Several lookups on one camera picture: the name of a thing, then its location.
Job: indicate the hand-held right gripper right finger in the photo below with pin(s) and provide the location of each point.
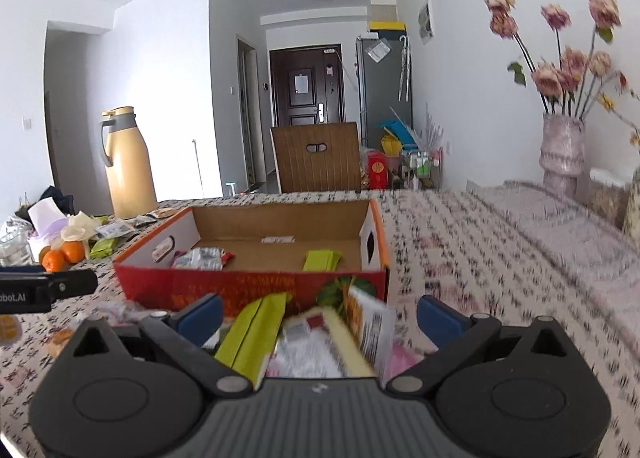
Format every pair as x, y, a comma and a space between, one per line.
440, 323

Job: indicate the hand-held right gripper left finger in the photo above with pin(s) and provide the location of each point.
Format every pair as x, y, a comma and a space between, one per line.
200, 320

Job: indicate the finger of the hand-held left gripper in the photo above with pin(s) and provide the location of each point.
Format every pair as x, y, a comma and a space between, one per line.
75, 283

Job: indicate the long green snack packet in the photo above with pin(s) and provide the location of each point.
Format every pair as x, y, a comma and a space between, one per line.
250, 338

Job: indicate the red cardboard box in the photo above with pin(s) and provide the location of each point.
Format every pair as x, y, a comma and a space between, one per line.
260, 285

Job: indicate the pile of cracker packets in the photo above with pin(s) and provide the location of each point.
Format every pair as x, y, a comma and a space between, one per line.
370, 328

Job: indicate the orange fruit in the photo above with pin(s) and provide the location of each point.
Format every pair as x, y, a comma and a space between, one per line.
52, 260
74, 250

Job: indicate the small green packet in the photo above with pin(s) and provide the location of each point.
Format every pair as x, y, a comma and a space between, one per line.
107, 247

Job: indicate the glass cups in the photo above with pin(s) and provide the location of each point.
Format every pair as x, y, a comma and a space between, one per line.
15, 243

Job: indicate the cream plastic bag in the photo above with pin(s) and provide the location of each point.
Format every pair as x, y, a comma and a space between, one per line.
80, 228

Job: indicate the red white snack packet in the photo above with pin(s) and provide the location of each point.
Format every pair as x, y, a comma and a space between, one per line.
200, 258

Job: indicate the white printed packet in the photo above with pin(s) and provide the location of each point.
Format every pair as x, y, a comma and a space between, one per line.
116, 228

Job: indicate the white lilac tissue pack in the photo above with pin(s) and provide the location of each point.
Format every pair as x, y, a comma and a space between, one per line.
45, 218

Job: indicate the black bag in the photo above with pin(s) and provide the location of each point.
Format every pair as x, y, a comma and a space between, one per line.
57, 198

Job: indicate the yellow thermos jug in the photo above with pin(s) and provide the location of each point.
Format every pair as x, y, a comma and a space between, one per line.
130, 168

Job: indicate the small blue stool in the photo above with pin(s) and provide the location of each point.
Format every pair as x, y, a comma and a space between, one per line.
231, 188

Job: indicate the grey folded cloth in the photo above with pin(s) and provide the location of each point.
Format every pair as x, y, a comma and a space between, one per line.
560, 238

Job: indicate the white stick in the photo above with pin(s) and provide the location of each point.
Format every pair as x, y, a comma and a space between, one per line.
198, 168

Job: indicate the red gift box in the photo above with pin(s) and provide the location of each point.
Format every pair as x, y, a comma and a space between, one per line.
378, 170

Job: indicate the yellow bag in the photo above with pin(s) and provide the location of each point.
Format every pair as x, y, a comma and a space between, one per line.
391, 144

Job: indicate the blue plastic dustpan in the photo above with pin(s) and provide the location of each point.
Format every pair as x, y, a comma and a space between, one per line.
400, 130

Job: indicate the glass jar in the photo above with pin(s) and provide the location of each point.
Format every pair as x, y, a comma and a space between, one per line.
607, 198

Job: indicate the pink textured vase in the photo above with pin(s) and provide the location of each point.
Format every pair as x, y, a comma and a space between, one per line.
562, 153

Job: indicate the dark brown door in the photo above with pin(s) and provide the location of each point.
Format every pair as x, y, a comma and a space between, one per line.
305, 103

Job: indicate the grey refrigerator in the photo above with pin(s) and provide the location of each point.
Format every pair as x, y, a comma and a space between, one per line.
380, 88

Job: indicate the folded umbrella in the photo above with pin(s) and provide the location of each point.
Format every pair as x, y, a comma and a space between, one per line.
404, 68

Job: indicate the dried pink roses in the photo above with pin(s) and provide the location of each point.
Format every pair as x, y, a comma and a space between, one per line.
555, 78

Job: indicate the paper sheet on refrigerator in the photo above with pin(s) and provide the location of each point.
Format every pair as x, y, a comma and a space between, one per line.
378, 50

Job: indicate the yellow black box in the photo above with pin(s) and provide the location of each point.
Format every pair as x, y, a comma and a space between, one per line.
387, 27

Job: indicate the plain cardboard box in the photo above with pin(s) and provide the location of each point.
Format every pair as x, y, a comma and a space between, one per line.
383, 8

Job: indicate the white wall panel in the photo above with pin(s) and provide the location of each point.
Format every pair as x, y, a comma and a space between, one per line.
426, 20

